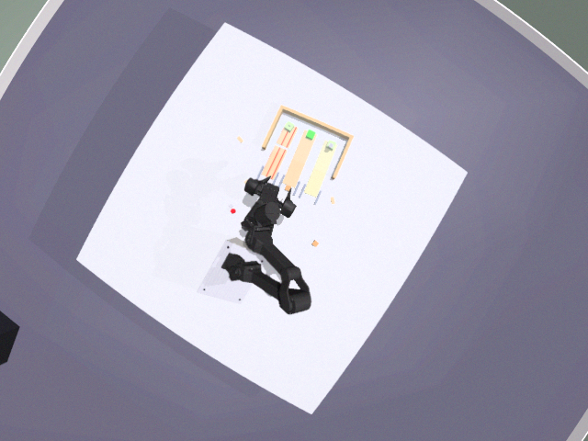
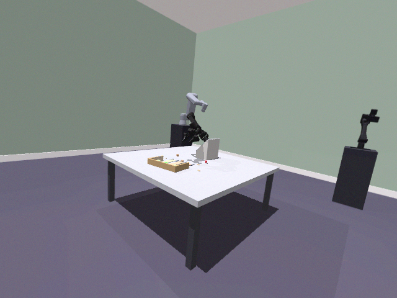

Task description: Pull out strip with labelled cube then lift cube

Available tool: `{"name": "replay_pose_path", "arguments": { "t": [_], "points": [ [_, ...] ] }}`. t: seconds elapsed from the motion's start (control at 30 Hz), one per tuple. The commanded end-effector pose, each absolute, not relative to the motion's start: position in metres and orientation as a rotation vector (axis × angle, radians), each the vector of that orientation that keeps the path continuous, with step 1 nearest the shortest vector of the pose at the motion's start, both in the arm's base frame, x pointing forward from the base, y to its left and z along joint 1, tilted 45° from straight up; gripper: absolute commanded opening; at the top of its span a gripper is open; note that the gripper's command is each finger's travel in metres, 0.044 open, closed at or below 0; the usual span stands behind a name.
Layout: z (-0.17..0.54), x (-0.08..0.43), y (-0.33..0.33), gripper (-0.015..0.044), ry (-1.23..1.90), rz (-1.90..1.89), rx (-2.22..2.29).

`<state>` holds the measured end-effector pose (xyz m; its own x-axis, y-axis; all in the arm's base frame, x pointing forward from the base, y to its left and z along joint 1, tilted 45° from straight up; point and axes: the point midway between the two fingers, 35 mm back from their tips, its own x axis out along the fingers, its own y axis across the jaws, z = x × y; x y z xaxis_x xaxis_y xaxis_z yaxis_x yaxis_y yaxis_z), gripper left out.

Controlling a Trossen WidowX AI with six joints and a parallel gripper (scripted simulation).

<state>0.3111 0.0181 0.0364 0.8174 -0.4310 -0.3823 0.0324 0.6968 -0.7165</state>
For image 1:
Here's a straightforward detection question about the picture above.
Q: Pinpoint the tan three-sided wall enclosure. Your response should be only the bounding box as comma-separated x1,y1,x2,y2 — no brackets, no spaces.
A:
262,104,355,179

